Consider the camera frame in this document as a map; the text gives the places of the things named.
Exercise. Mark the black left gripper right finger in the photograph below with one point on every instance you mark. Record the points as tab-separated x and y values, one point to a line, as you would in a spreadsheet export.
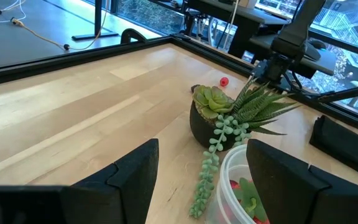
291	193

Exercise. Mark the black computer mouse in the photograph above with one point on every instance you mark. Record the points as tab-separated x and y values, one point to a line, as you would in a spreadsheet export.
314	51

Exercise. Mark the red raspberry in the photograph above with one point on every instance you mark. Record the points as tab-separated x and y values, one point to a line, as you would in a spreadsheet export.
224	81

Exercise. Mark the black stand pole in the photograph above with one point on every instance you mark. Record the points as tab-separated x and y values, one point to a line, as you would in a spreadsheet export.
97	15

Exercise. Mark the red strawberry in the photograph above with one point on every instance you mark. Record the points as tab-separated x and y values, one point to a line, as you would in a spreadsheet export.
250	199
261	221

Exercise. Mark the potted artificial succulent plant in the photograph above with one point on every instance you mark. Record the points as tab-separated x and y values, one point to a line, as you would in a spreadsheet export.
204	127

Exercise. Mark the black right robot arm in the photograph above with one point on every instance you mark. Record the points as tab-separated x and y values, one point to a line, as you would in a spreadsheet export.
297	28

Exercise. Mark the black folded cloth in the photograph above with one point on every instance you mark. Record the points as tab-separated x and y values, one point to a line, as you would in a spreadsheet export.
340	146

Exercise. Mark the clear round plastic container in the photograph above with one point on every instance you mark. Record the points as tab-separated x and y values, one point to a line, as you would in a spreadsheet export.
225	186

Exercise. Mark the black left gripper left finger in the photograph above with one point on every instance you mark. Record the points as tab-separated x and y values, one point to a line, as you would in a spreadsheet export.
126	186

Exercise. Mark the black side desk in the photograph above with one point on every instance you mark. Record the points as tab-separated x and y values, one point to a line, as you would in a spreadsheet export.
253	18

